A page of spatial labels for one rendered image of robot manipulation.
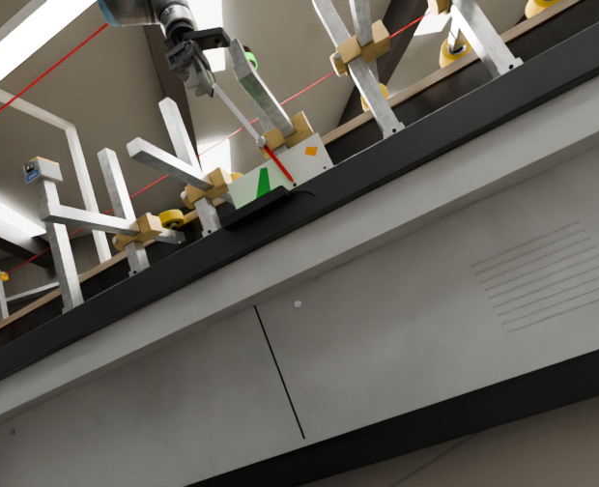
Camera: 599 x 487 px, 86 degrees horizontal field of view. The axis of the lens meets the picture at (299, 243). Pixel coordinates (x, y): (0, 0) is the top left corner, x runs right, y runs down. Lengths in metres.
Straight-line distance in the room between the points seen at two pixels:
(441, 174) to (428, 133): 0.09
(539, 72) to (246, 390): 1.05
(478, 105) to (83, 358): 1.18
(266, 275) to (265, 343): 0.30
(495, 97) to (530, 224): 0.35
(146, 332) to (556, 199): 1.10
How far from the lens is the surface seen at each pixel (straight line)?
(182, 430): 1.25
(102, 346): 1.11
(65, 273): 1.19
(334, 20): 0.96
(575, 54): 0.87
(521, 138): 0.82
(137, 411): 1.34
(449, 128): 0.76
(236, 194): 0.83
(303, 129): 0.82
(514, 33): 1.17
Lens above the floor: 0.41
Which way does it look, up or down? 13 degrees up
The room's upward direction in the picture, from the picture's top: 23 degrees counter-clockwise
